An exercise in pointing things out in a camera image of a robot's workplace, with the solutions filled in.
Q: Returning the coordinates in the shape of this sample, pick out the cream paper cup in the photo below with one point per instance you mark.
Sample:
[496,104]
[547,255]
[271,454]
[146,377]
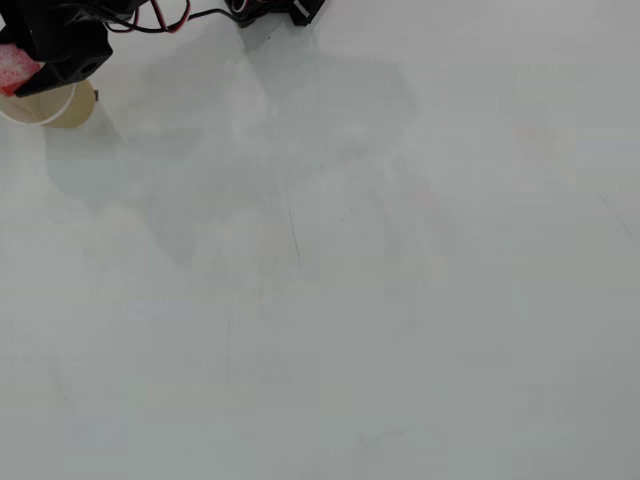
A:
[70,112]

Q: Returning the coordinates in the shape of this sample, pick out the red foam cube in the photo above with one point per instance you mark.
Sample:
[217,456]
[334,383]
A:
[15,67]

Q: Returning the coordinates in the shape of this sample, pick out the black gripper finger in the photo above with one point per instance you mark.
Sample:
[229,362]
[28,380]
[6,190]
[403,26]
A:
[42,82]

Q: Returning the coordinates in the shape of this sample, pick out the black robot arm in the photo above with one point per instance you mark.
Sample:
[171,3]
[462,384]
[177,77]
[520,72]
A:
[280,10]

